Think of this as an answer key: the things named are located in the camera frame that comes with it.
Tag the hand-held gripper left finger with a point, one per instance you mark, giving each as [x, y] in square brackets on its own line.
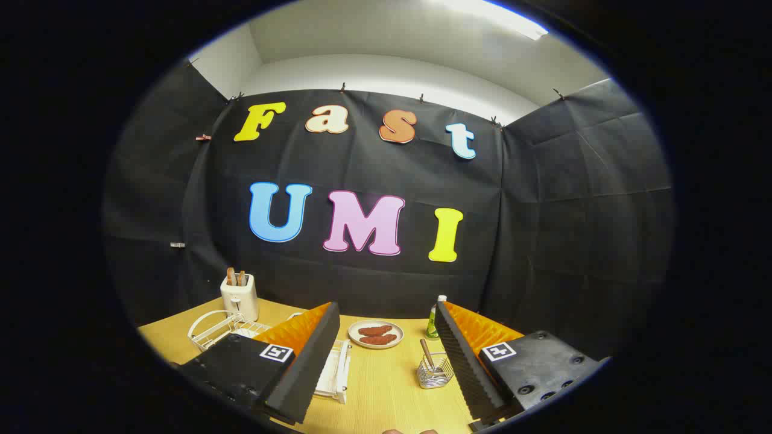
[307, 367]

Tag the black backdrop cloth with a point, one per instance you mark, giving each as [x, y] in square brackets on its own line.
[374, 283]

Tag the beige plate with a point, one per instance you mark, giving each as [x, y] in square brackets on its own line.
[377, 346]

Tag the white toaster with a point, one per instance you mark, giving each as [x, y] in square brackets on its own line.
[240, 301]

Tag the row of black binder clips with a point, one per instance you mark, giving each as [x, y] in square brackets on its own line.
[342, 88]

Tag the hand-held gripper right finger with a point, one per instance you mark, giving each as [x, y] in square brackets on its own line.
[464, 374]

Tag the brown meat patty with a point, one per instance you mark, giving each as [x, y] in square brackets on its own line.
[379, 340]
[375, 330]

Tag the green label drink bottle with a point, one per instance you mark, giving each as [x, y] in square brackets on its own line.
[432, 322]

